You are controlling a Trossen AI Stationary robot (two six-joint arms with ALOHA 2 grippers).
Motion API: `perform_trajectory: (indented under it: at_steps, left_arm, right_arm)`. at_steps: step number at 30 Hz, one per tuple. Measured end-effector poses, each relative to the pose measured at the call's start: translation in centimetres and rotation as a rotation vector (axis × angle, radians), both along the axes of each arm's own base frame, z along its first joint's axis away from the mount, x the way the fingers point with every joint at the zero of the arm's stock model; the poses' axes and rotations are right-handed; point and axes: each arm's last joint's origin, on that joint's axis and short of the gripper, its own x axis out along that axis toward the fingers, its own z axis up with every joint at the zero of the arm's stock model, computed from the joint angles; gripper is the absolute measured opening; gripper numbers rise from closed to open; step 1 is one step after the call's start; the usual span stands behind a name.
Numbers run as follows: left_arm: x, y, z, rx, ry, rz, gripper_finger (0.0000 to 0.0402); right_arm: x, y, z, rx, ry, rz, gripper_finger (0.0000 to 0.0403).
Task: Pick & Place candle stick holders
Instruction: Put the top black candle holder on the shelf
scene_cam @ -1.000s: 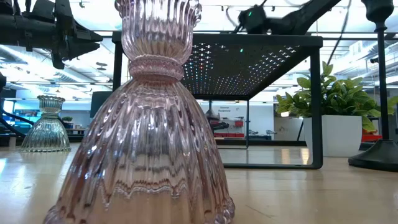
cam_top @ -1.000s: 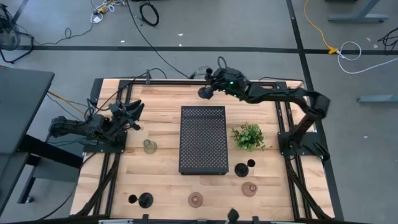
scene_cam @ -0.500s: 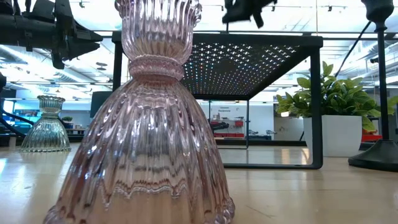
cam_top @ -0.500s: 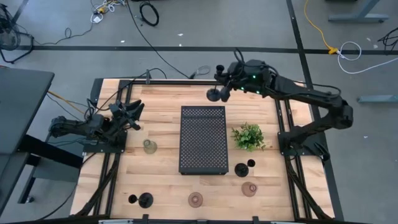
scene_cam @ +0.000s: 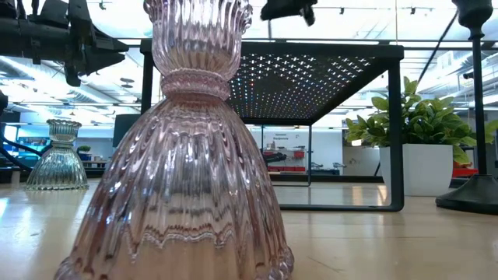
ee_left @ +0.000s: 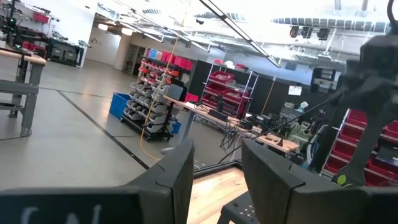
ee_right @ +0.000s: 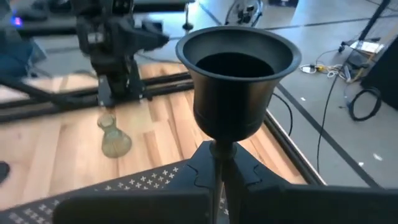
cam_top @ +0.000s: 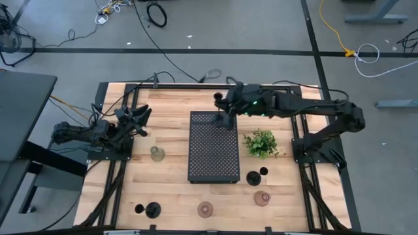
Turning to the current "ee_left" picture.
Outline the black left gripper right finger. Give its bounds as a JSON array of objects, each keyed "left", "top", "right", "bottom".
[{"left": 241, "top": 138, "right": 398, "bottom": 224}]

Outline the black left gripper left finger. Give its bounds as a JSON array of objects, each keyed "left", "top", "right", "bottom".
[{"left": 0, "top": 138, "right": 195, "bottom": 224}]

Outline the rack of grey storage bins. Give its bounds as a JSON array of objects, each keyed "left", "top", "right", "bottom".
[{"left": 120, "top": 55, "right": 192, "bottom": 142}]

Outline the cluttered wooden work table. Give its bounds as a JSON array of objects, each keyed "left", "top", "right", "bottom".
[{"left": 162, "top": 95, "right": 301, "bottom": 155}]

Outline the black partition panel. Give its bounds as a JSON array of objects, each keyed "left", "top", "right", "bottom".
[{"left": 188, "top": 58, "right": 313, "bottom": 116}]

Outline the white rack of red bins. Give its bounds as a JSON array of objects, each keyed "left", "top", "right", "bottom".
[{"left": 321, "top": 108, "right": 398, "bottom": 187}]

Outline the large blue plastic bin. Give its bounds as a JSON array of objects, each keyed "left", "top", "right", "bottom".
[{"left": 108, "top": 92, "right": 132, "bottom": 120}]

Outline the grey-legged workbench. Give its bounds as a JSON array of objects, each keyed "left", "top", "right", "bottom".
[{"left": 0, "top": 46, "right": 47, "bottom": 138}]

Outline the black cabinet with grey drawers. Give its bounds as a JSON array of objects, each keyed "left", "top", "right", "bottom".
[{"left": 46, "top": 37, "right": 85, "bottom": 68}]

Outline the yellow extension cable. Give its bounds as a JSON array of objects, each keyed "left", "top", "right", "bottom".
[{"left": 139, "top": 37, "right": 182, "bottom": 162}]

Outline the wire shelf with red bins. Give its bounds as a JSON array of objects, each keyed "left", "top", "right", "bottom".
[{"left": 200, "top": 61, "right": 259, "bottom": 119}]

